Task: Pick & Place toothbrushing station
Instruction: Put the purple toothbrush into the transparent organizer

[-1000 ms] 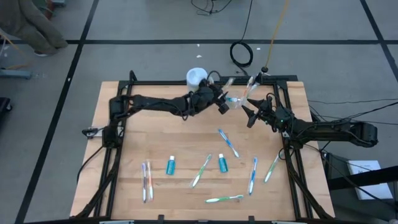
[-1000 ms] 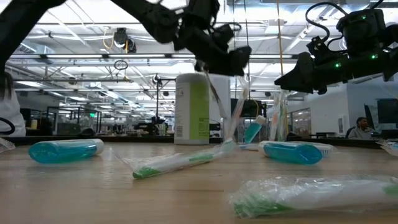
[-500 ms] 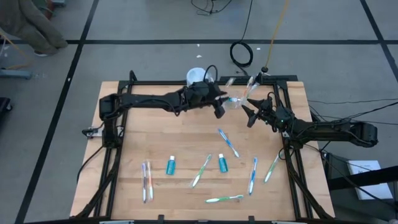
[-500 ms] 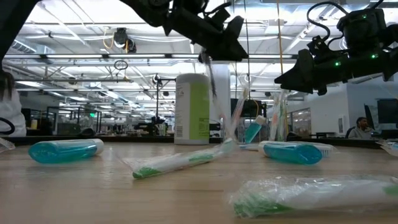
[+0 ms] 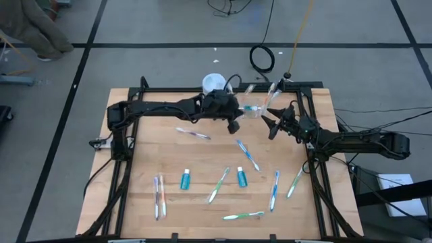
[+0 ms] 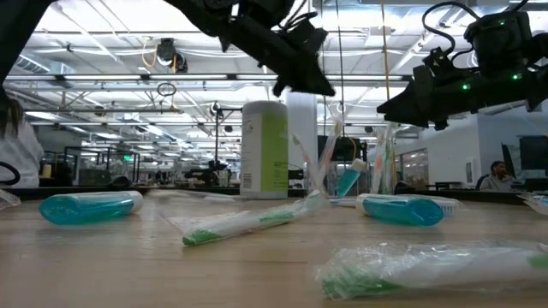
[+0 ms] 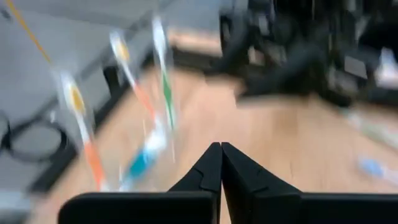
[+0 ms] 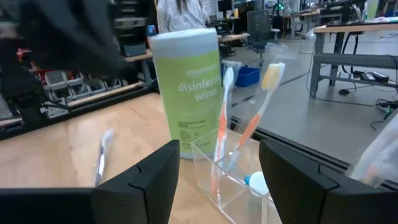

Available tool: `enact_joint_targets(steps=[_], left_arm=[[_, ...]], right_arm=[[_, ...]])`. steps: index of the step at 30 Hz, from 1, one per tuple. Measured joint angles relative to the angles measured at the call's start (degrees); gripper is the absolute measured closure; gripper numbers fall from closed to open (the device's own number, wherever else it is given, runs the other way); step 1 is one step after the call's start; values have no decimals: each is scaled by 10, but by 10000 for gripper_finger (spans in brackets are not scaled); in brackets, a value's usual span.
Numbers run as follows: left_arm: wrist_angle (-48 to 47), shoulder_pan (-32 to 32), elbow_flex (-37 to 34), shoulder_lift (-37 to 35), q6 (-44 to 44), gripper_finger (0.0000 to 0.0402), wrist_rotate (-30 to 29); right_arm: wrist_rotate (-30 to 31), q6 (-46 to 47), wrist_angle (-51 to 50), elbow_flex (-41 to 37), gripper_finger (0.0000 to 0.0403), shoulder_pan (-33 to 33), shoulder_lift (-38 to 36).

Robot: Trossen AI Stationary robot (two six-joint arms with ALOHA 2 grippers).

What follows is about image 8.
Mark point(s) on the disinfecting wipes canister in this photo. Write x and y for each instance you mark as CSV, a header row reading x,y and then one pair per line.
x,y
186,93

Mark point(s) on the black power strip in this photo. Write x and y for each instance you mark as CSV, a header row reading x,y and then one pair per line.
x,y
373,76

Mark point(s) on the orange toothbrush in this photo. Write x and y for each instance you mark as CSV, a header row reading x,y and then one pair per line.
x,y
373,161
222,130
252,127

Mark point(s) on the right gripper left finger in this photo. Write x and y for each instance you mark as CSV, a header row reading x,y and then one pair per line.
x,y
149,180

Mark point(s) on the clear acrylic organizer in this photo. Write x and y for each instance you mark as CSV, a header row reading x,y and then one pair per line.
x,y
236,202

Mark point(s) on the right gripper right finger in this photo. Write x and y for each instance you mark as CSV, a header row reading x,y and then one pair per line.
x,y
292,180

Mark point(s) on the person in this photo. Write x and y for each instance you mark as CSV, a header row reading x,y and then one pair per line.
x,y
182,15

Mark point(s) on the dark office chair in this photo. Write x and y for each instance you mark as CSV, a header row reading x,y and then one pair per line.
x,y
258,28

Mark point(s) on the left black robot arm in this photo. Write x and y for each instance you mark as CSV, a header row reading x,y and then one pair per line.
x,y
68,37

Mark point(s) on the blue plastic bin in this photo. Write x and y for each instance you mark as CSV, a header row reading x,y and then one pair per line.
x,y
247,77

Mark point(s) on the wooden top workbench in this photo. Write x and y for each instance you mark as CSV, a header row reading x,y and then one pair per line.
x,y
357,59

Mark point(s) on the black equipment case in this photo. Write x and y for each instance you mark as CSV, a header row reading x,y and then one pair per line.
x,y
130,31

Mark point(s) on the grey parts bin rack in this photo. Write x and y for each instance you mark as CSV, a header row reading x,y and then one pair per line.
x,y
62,81

